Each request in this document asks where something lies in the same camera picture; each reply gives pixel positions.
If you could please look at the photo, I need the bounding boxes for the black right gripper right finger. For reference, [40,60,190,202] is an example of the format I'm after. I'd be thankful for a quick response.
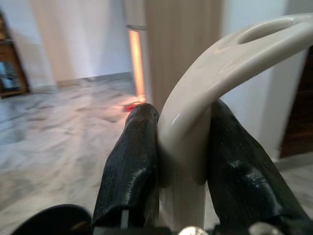
[207,99,313,231]

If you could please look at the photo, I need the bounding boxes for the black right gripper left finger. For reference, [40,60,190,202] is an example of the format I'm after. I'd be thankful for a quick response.
[91,102,161,230]

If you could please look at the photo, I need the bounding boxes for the beige long-handled dustpan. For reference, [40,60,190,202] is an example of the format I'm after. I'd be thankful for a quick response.
[156,13,313,235]

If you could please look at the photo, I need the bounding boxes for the small red floor object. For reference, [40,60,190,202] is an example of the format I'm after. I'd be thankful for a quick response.
[122,102,141,113]

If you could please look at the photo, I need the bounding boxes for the dark brown wooden door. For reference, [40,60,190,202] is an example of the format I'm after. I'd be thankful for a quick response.
[278,48,313,160]

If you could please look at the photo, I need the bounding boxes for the black round bin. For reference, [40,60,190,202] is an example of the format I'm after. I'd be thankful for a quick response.
[11,204,93,235]

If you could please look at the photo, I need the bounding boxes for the light wooden partition panel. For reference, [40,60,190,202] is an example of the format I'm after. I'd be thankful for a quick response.
[126,0,223,116]

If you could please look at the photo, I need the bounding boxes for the dark wooden shelf cabinet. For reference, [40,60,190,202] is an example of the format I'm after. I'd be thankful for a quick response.
[0,12,30,98]

